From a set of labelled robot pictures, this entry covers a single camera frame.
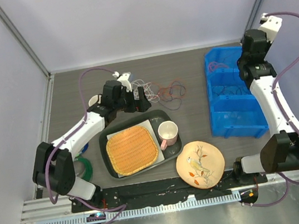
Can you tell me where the yellow ceramic mug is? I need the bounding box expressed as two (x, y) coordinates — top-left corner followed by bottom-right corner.
(88, 94), (101, 107)

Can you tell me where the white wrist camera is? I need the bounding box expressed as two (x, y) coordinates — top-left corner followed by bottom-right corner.
(112, 71), (133, 92)
(258, 13), (283, 44)

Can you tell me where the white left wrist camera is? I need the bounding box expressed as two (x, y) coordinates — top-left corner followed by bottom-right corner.
(112, 71), (133, 92)

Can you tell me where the orange woven basket mat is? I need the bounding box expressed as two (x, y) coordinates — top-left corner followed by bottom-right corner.
(103, 123), (162, 178)

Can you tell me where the purple thin cable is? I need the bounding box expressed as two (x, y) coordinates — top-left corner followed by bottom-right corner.
(153, 49), (255, 114)

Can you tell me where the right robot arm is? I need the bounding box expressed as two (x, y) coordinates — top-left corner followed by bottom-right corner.
(233, 28), (299, 185)

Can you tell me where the green tape roll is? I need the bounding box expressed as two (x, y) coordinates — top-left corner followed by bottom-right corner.
(73, 156), (93, 181)

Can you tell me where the blue tape roll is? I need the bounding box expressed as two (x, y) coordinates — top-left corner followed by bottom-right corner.
(81, 143), (89, 154)

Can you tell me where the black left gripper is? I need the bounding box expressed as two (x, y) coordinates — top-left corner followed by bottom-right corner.
(112, 84), (151, 116)

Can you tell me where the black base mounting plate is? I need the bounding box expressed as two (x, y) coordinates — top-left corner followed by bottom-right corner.
(68, 164), (270, 219)

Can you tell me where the aluminium front rail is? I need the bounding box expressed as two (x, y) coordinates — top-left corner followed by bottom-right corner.
(17, 157), (299, 224)

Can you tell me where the blue plastic compartment bin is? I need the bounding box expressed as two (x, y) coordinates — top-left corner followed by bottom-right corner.
(204, 46), (269, 138)

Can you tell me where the orange thin cable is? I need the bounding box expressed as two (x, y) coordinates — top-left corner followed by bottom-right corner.
(153, 59), (233, 106)

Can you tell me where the white thin cable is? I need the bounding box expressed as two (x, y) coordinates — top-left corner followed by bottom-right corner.
(130, 75), (161, 106)

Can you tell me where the pink ceramic mug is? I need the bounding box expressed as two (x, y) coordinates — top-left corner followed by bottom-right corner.
(158, 120), (179, 150)

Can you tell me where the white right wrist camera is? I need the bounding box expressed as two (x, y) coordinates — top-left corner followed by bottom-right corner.
(258, 13), (283, 44)

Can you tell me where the dark green plastic tray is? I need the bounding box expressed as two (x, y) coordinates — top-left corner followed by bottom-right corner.
(99, 110), (183, 180)

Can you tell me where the bird pattern ceramic plate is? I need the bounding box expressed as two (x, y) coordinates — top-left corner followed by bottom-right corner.
(176, 141), (226, 189)

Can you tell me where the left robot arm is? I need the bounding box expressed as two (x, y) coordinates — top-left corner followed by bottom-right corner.
(32, 74), (151, 210)

